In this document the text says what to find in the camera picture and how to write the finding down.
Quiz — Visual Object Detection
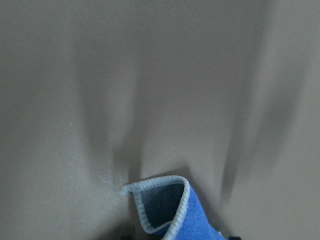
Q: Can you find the blue microfibre towel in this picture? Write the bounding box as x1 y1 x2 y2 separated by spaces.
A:
121 175 224 240

